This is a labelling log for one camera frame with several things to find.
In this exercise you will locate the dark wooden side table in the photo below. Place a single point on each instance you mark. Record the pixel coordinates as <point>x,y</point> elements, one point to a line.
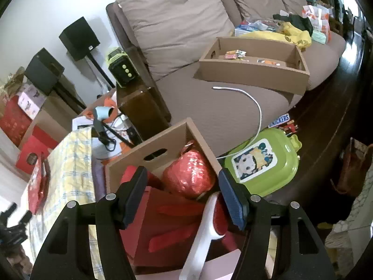
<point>142,110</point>

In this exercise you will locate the white orange paper bags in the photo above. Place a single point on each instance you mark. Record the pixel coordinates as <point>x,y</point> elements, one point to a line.
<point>316,14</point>

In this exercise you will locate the yellow cloth bag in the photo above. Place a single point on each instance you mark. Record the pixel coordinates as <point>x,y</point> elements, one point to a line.
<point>294,35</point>

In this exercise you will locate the pile of colourful packets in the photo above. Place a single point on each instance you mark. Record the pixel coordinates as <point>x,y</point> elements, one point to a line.
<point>256,27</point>

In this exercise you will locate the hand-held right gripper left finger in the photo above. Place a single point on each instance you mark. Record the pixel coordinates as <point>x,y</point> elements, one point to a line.
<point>134,198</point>

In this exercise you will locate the purple cloth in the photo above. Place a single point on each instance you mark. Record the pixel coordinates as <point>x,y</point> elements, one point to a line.
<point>99,180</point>

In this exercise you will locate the black speaker on stand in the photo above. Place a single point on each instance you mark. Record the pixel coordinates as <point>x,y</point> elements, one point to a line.
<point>43,71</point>
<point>78,38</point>

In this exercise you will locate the yellow plaid tablecloth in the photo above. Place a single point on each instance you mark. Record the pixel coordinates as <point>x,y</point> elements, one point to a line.
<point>72,166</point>

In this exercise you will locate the cardboard box with handholes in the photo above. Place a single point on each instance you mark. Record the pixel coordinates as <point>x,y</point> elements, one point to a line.
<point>174,134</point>

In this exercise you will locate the light blue hair dryer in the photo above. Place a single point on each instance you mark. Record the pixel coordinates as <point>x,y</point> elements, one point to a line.
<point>102,113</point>

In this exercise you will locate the crumpled brown paper bag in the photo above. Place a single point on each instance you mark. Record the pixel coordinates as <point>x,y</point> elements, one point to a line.
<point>11,84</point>

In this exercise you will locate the red cartoon print gift bag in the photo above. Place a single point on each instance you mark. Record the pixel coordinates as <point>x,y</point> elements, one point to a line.
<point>36,186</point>

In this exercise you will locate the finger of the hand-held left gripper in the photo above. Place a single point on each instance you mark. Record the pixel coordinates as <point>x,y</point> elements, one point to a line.
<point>24,217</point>
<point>8,210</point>

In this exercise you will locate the green black portable speaker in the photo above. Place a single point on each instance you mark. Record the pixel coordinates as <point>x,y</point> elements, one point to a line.
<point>122,70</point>

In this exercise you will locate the chocolate bar pack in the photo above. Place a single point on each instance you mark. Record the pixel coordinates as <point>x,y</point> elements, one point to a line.
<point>278,121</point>

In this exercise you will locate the brown sofa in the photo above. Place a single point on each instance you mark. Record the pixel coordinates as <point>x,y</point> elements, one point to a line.
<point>204,102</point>

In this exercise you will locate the small snack packets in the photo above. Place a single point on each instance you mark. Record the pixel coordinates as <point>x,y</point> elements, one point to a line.
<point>236,54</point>

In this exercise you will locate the large closed cardboard box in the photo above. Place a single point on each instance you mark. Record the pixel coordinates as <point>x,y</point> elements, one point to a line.
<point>49,116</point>

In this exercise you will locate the red gift box white label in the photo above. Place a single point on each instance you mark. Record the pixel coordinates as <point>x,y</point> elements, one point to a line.
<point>163,218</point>

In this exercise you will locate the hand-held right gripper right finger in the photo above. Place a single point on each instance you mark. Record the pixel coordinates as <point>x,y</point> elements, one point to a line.
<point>233,198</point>

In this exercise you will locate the light green packet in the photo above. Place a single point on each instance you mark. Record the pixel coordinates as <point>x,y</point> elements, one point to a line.
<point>319,36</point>

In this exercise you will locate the brown shopping bag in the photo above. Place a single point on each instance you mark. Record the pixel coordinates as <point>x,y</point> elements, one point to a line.
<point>355,166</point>

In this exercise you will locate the cluttered open cardboard box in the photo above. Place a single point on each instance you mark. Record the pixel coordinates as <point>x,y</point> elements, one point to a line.
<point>102,151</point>

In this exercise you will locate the red box with gold bag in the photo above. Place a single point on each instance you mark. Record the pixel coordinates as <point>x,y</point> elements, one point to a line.
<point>14,122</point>

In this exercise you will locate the shallow cardboard tray box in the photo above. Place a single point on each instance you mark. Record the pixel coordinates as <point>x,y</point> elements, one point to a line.
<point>253,75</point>

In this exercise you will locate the green plastic cartoon case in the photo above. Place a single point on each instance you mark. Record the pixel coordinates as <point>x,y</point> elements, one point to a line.
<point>276,175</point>

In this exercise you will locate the black bag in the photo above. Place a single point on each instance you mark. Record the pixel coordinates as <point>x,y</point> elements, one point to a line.
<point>300,22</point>

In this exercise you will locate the large beige sofa cushion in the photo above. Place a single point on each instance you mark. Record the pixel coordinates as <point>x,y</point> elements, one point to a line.
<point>174,26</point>

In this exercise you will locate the small white pink box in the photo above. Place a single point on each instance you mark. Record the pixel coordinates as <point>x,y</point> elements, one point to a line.
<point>30,102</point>

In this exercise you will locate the white knit cloth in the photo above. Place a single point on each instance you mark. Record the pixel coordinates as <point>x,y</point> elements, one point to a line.
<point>358,218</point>

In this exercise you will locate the red cookie gift box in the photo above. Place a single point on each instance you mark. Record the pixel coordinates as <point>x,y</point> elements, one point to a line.
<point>32,148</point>

